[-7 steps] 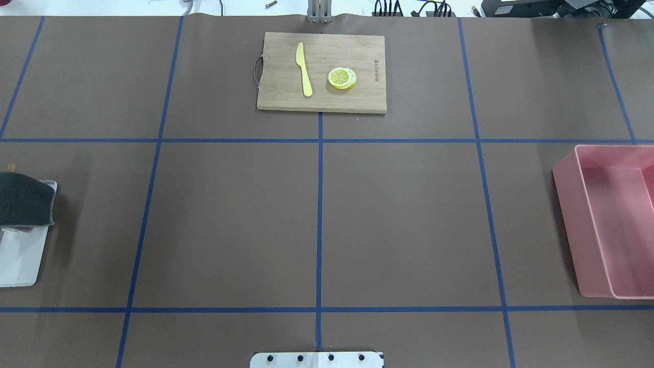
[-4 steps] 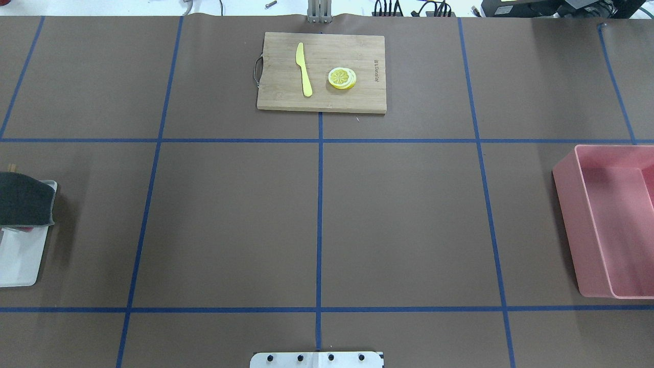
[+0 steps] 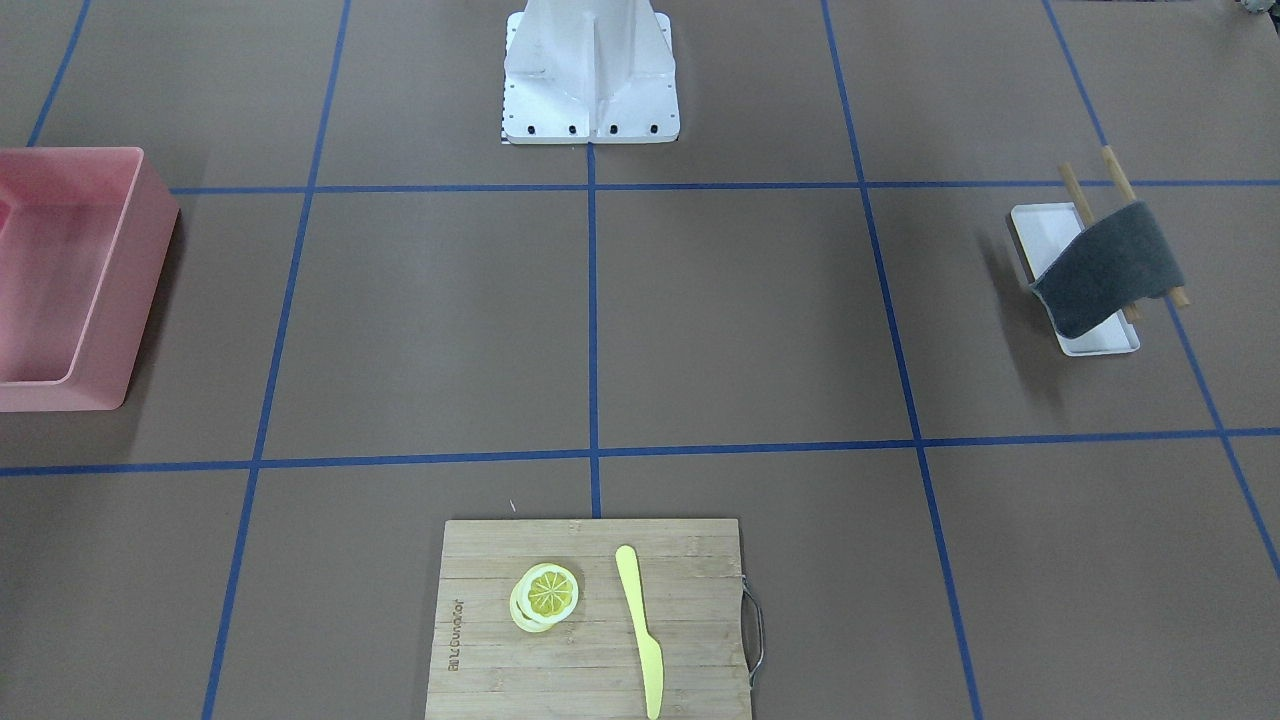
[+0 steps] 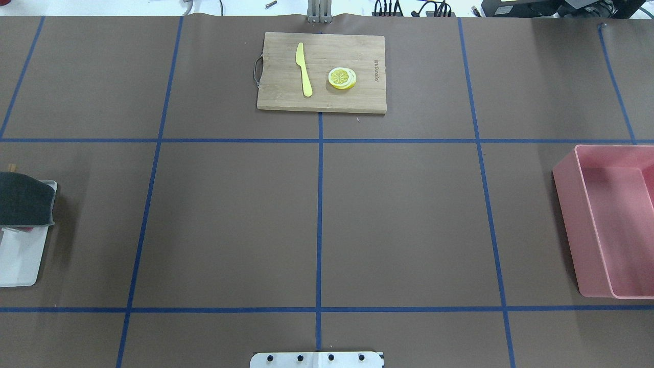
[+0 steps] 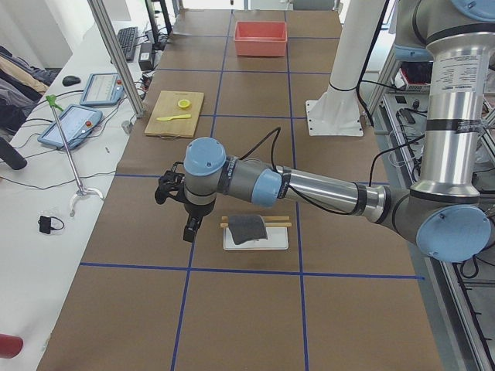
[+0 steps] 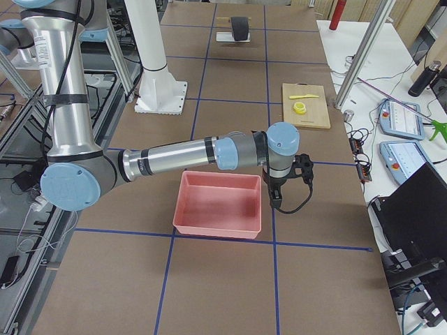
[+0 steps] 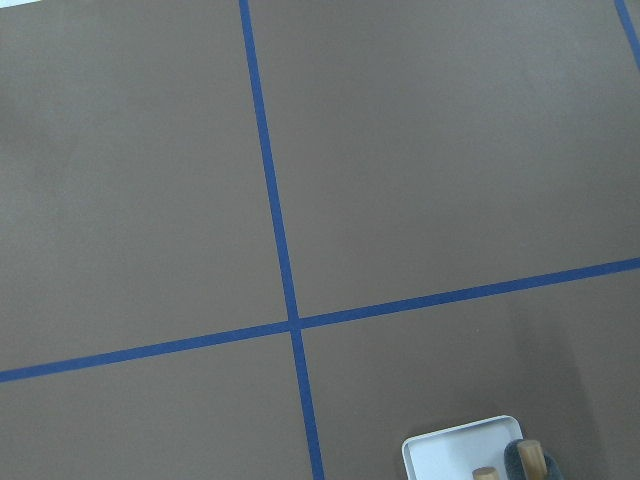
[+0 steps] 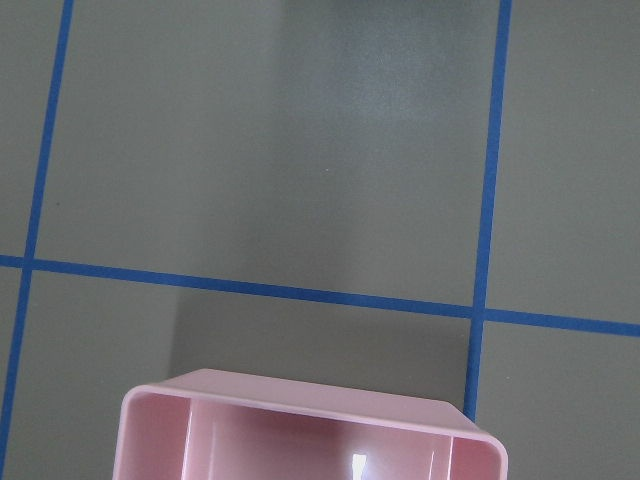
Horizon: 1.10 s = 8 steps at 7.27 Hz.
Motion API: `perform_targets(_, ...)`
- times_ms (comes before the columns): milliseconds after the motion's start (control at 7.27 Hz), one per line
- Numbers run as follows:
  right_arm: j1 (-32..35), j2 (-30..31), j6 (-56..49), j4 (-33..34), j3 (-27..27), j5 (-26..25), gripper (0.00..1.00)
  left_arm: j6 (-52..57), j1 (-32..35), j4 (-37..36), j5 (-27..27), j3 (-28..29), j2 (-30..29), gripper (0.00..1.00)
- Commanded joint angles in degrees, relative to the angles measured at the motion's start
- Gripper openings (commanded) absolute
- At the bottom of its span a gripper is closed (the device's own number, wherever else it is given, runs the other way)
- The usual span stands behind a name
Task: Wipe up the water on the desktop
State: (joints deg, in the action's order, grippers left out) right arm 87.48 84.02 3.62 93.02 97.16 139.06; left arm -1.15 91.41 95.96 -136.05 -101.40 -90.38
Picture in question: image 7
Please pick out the dark grey cloth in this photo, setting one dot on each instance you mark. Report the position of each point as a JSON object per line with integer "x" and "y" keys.
{"x": 514, "y": 467}

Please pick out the white rack base tray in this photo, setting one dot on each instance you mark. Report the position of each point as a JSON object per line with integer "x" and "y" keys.
{"x": 455, "y": 452}

